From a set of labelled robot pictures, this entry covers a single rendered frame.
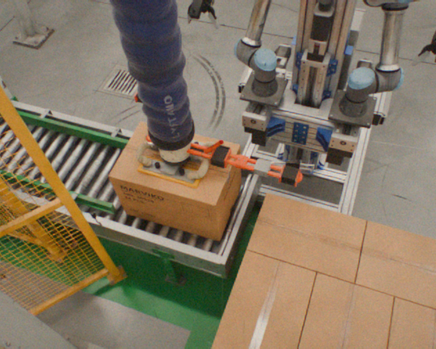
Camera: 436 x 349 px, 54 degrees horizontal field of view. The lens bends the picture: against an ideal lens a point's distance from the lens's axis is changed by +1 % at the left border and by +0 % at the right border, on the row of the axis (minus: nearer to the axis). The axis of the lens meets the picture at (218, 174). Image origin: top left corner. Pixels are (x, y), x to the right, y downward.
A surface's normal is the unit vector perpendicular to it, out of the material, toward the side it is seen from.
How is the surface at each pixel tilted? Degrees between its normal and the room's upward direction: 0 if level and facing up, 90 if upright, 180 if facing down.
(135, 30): 80
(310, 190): 0
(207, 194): 0
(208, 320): 0
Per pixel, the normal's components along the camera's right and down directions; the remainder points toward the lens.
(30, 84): -0.06, -0.57
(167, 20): 0.69, 0.40
